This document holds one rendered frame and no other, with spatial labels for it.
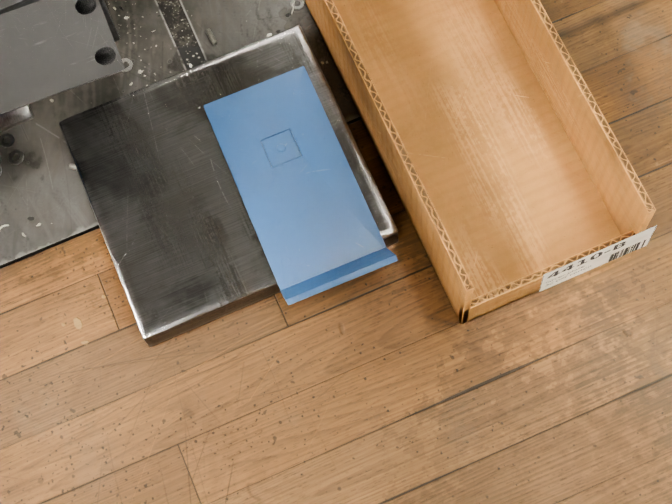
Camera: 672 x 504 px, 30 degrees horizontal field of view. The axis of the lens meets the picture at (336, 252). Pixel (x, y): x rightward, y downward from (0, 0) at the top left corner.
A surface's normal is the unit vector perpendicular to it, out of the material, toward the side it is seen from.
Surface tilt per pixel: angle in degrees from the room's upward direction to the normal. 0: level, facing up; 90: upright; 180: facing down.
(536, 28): 90
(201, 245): 0
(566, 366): 0
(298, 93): 0
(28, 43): 29
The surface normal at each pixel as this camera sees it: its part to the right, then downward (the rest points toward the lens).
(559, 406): -0.05, -0.33
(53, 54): 0.23, 0.10
